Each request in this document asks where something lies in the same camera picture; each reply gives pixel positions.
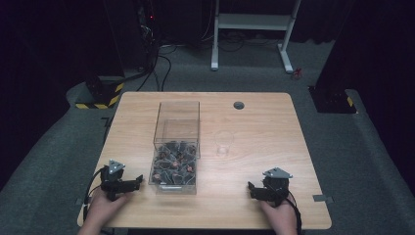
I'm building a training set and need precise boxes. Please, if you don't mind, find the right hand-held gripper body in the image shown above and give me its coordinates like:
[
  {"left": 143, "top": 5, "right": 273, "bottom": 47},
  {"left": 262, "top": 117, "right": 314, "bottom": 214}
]
[{"left": 260, "top": 166, "right": 294, "bottom": 208}]

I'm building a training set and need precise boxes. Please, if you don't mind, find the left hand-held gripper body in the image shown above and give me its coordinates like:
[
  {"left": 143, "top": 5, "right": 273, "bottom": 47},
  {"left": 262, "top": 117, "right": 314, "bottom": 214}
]
[{"left": 99, "top": 159, "right": 129, "bottom": 202}]

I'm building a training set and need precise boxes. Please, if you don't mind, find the clear plastic drawer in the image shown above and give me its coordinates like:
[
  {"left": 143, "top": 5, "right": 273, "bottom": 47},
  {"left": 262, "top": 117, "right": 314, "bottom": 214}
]
[{"left": 148, "top": 139, "right": 199, "bottom": 196}]

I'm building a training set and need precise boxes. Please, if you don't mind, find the pile of dark tea bags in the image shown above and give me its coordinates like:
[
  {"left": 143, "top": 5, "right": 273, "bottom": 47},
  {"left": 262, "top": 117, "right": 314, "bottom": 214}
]
[{"left": 152, "top": 140, "right": 198, "bottom": 186}]

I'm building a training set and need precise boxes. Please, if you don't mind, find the clear glass cup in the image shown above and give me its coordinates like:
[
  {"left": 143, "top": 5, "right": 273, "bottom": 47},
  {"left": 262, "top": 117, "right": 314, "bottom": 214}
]
[{"left": 213, "top": 129, "right": 235, "bottom": 158}]

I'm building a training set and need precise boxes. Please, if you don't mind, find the clear plastic drawer box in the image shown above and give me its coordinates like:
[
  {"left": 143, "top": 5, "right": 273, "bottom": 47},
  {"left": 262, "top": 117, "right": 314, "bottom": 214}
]
[{"left": 153, "top": 100, "right": 201, "bottom": 160}]

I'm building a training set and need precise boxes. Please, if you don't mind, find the yellow black striped stand base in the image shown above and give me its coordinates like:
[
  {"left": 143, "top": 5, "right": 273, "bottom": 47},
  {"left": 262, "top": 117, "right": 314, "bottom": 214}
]
[{"left": 74, "top": 75, "right": 126, "bottom": 111}]

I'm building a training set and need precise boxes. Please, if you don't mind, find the white metal stand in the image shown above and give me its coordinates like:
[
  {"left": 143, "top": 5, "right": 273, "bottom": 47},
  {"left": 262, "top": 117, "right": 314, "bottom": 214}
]
[{"left": 210, "top": 0, "right": 301, "bottom": 74}]

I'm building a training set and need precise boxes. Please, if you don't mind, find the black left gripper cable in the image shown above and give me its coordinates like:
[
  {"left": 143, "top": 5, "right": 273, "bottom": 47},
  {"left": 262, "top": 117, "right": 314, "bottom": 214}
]
[{"left": 82, "top": 166, "right": 106, "bottom": 223}]

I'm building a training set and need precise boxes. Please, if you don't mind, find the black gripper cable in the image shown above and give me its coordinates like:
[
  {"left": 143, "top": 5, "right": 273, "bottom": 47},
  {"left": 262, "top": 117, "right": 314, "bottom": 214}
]
[
  {"left": 286, "top": 191, "right": 303, "bottom": 235},
  {"left": 82, "top": 166, "right": 106, "bottom": 223}
]

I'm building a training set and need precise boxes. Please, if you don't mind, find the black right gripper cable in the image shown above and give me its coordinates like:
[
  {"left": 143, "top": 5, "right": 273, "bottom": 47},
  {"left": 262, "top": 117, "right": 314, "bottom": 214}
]
[{"left": 286, "top": 191, "right": 303, "bottom": 235}]

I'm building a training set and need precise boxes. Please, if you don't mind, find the black floor cable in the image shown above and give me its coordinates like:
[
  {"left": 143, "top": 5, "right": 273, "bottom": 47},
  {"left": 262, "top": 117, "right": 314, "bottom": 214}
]
[{"left": 136, "top": 48, "right": 173, "bottom": 93}]

